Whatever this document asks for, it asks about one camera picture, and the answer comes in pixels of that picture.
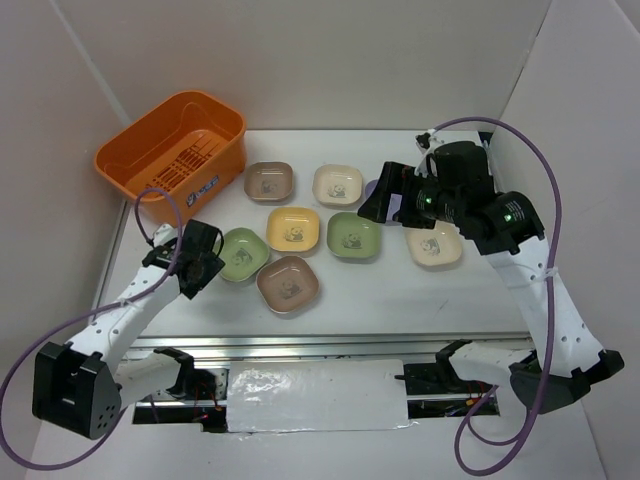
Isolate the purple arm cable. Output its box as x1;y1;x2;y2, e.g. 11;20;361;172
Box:
429;116;566;475
0;188;184;471

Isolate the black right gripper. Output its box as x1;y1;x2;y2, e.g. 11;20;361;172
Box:
356;160;463;229

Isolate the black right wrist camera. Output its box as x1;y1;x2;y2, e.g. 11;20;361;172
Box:
433;141;494;192

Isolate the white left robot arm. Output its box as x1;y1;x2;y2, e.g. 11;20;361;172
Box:
32;220;224;440

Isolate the orange plastic bin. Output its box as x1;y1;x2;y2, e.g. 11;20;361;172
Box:
94;90;247;222

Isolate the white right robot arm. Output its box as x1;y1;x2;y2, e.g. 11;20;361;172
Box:
358;158;624;414

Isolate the brown panda plate back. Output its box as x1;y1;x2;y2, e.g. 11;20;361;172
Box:
244;162;294;202

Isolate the yellow panda plate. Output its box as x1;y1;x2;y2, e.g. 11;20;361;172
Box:
266;207;321;256

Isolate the brown panda plate front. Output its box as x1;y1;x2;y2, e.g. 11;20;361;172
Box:
256;256;320;315

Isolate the cream panda plate right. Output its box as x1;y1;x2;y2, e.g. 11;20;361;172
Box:
403;221;463;268

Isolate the aluminium rail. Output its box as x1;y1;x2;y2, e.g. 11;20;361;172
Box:
119;334;539;362

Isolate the cream panda plate back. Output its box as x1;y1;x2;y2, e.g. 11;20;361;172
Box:
312;164;363;207

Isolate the brown panda plate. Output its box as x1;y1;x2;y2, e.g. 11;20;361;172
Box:
256;256;320;315
244;162;294;202

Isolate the purple plate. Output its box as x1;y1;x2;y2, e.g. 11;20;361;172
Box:
364;180;401;225

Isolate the green panda plate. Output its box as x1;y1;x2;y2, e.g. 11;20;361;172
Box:
220;227;270;283
326;212;382;260

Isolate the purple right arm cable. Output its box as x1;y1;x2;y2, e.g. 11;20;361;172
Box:
429;116;566;475

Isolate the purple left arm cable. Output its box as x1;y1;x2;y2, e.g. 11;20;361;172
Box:
0;188;184;471

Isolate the cream panda plate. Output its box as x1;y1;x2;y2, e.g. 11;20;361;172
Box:
312;164;363;207
403;221;463;268

